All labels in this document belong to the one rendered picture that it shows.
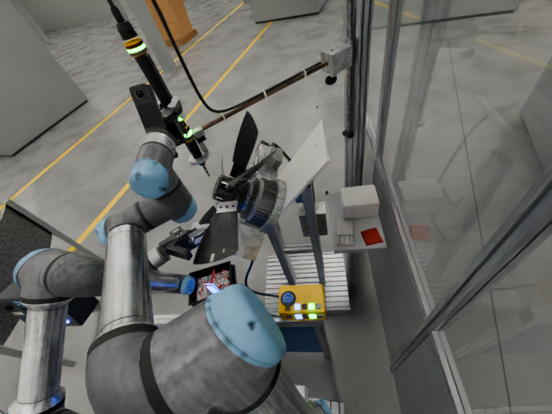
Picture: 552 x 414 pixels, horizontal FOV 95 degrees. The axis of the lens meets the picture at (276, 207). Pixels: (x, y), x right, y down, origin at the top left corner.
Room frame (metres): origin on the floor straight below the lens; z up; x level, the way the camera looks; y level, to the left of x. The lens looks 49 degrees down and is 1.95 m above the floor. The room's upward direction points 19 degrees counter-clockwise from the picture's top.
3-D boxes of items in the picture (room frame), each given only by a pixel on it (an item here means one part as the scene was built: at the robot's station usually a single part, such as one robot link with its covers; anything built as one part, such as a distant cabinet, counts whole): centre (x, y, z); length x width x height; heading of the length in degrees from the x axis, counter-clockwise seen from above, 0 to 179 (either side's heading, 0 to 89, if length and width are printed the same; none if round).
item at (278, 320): (0.45, 0.40, 0.82); 0.90 x 0.04 x 0.08; 73
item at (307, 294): (0.34, 0.02, 1.02); 0.16 x 0.10 x 0.11; 73
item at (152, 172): (0.49, 0.23, 1.64); 0.11 x 0.08 x 0.09; 173
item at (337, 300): (0.84, -0.03, 0.04); 0.62 x 0.46 x 0.08; 73
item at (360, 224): (0.72, -0.36, 0.85); 0.36 x 0.24 x 0.03; 163
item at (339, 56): (0.96, -0.40, 1.54); 0.10 x 0.07 x 0.08; 108
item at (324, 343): (0.33, -0.01, 0.39); 0.04 x 0.04 x 0.78; 73
